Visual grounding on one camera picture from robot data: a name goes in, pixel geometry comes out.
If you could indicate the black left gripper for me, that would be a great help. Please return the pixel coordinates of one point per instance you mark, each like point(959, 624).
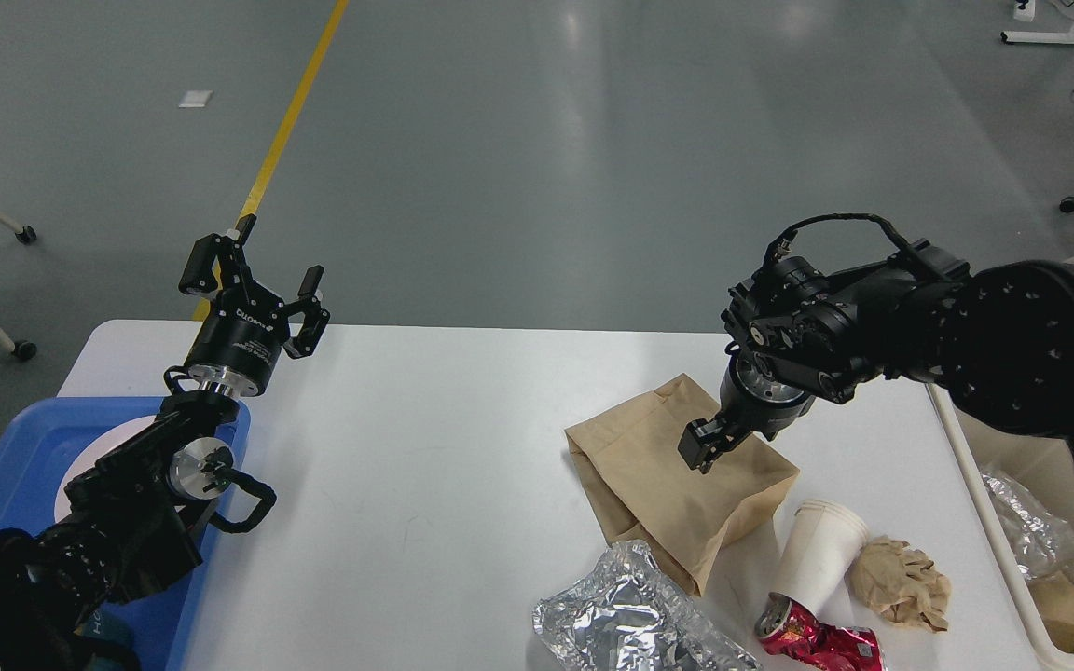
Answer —
point(248, 326)

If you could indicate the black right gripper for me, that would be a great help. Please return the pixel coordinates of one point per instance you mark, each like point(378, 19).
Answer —
point(750, 402)

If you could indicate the brown paper bag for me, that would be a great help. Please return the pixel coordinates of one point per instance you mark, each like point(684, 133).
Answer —
point(634, 478)

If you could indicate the pink plate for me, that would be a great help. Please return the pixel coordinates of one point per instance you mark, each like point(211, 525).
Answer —
point(92, 452)

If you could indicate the aluminium foil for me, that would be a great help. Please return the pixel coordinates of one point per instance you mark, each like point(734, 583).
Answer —
point(1041, 542)
point(626, 613)

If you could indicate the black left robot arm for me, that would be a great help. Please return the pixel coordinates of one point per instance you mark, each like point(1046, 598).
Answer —
point(131, 531)

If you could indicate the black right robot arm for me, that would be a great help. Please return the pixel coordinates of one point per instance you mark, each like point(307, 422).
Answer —
point(999, 341)

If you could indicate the crushed white paper cup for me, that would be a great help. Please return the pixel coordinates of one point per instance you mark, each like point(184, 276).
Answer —
point(824, 540)

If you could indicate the crumpled brown paper ball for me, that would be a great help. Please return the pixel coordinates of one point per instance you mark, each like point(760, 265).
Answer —
point(901, 584)

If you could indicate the crushed red can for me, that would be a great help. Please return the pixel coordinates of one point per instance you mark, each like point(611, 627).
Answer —
point(789, 629)

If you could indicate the brown paper in bin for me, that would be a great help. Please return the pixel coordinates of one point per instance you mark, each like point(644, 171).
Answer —
point(1054, 600)

